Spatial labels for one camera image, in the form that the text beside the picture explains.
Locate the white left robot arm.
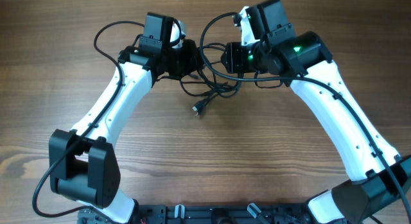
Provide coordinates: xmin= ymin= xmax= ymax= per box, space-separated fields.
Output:
xmin=44 ymin=13 xmax=202 ymax=223

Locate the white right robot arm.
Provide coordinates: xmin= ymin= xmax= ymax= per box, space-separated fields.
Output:
xmin=222 ymin=0 xmax=410 ymax=223

